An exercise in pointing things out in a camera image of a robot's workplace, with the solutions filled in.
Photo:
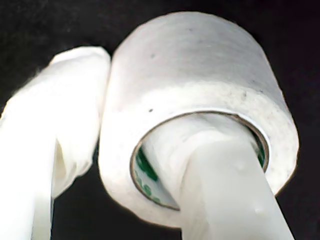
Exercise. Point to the white tape roll green core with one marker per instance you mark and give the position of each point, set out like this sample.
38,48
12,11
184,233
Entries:
187,62

